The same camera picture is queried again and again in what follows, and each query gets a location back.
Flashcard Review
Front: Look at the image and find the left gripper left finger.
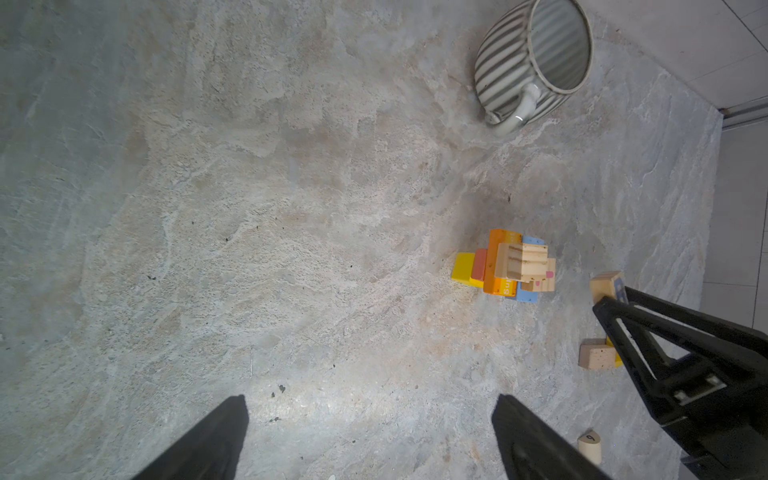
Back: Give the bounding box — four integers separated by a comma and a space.
134, 395, 249, 479

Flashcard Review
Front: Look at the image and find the small yellow wedge block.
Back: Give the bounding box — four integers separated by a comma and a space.
605, 338, 623, 368

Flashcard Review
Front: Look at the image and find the light blue wooden block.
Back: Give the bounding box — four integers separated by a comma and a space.
516, 236, 548, 303

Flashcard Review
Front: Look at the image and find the letter T wooden block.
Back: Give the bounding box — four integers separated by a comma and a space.
520, 258, 556, 293

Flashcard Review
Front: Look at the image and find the plain wooden block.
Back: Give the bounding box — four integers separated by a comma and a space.
578, 340, 616, 370

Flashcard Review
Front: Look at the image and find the yellow wooden cube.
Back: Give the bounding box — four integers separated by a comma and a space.
451, 252, 484, 289

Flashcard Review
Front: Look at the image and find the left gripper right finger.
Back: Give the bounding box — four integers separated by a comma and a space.
491, 394, 610, 480

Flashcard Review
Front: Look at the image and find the letter R wooden block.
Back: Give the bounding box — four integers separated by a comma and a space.
589, 271, 629, 304

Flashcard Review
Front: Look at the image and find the red wooden block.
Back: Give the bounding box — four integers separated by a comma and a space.
470, 248, 488, 287

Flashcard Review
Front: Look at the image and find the orange supermarket block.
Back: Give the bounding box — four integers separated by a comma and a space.
482, 228, 524, 299

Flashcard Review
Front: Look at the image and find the ribbed silver cup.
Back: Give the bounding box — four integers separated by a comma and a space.
474, 0, 594, 137

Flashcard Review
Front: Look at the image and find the wooden cylinder block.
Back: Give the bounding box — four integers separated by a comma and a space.
577, 430, 602, 465

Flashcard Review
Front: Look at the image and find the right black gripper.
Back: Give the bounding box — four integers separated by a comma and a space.
593, 287, 767, 479

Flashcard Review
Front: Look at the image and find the letter Y wooden block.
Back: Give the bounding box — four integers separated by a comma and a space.
494, 243, 548, 283

